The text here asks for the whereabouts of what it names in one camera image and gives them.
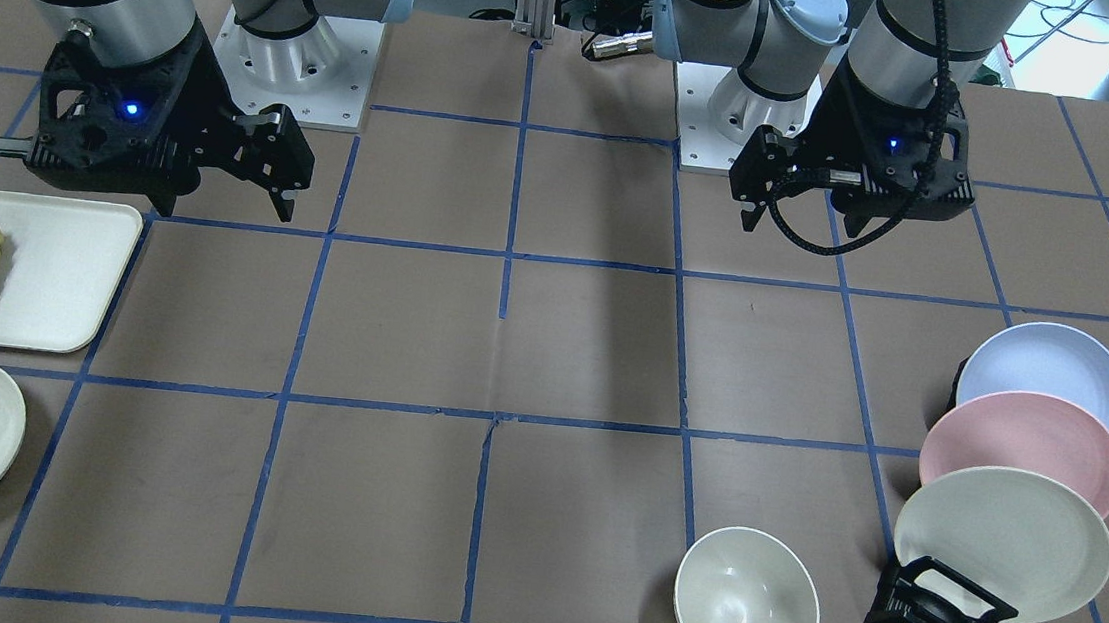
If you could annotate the black plate rack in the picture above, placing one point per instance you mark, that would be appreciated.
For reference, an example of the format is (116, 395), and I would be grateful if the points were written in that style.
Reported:
(939, 616)

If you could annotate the light blue plate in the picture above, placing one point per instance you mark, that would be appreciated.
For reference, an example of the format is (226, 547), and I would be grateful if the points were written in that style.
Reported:
(1041, 357)

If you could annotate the silver cable connector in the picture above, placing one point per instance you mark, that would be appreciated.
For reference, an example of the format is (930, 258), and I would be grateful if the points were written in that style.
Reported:
(599, 48)

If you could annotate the white rectangular tray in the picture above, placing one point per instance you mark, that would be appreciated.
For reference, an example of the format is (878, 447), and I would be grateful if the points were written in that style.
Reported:
(60, 264)

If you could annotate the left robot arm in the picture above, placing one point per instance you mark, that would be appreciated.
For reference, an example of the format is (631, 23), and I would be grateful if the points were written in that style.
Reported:
(905, 51)

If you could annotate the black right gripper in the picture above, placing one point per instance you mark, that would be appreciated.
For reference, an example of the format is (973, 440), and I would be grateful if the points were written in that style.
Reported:
(206, 96)

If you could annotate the cream white plate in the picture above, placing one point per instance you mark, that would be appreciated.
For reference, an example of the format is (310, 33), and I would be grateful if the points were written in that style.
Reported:
(1028, 540)

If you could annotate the pink plate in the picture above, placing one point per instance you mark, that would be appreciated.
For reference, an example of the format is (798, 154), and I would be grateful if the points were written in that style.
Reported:
(1023, 430)

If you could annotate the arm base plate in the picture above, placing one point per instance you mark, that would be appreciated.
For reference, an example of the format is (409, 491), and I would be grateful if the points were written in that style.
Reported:
(349, 73)
(706, 124)

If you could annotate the white bowl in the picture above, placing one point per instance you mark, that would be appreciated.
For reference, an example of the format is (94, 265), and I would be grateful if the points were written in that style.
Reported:
(743, 575)

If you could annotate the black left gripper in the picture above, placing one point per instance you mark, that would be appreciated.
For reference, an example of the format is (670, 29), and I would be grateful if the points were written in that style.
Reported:
(840, 126)

